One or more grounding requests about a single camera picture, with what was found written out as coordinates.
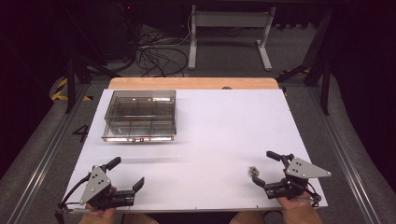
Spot wooden table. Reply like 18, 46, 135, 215
107, 77, 280, 91

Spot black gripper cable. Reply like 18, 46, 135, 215
55, 173, 93, 224
295, 181, 323, 208

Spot person's right hand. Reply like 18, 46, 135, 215
276, 191, 312, 213

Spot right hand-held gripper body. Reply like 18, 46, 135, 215
264, 153, 332, 201

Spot clear plastic compartment box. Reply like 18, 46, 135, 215
101, 90, 177, 144

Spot person's leg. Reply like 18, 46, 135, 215
120, 213, 160, 224
229, 211, 266, 224

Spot tangle of black cables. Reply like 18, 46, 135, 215
134, 26, 190, 78

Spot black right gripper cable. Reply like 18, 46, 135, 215
295, 181, 323, 208

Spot person's left hand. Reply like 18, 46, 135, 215
85, 203, 118, 220

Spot aluminium floor rail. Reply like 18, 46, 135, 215
6, 83, 92, 224
306, 87, 383, 224

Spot white board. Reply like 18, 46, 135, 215
63, 88, 329, 214

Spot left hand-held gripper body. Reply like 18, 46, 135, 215
78, 165, 136, 211

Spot person's right leg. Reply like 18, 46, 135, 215
229, 211, 266, 224

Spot white metal stand frame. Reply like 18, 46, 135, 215
188, 4, 277, 72

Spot person's left leg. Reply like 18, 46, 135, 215
120, 213, 160, 224

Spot black metal stand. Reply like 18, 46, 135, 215
60, 46, 122, 115
275, 8, 332, 116

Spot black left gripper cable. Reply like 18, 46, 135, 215
55, 173, 93, 224

